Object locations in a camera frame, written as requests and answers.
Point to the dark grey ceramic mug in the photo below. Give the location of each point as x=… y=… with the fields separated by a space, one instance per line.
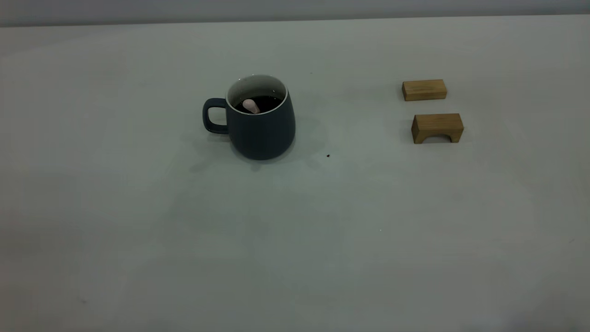
x=262 y=136

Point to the dark coffee liquid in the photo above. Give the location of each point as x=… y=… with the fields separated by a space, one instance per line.
x=272 y=102

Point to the flat wooden block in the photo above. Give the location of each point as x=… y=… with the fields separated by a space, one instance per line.
x=424 y=90

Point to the arched wooden block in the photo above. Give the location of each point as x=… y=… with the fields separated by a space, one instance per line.
x=438 y=122

